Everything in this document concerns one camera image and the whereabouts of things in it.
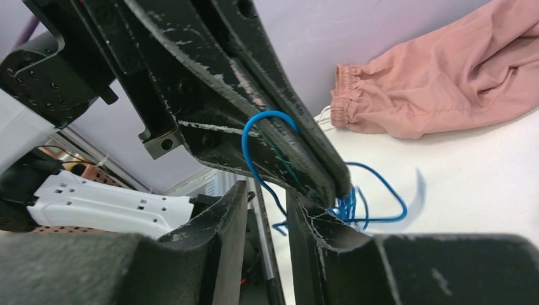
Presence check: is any cable bundle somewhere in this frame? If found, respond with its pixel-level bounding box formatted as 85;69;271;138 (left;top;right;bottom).
240;110;409;236

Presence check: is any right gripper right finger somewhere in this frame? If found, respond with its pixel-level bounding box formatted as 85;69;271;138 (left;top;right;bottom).
286;191;538;304

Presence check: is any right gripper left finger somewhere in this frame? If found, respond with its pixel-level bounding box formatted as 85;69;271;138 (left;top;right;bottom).
1;180;248;304

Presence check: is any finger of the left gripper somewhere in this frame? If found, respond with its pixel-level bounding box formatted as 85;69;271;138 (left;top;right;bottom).
198;1;351;199
79;0;338;210

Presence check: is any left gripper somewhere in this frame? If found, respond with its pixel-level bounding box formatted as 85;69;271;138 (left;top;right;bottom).
1;1;182;159

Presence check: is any pink cloth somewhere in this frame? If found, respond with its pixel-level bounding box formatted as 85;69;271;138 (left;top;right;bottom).
331;1;538;139

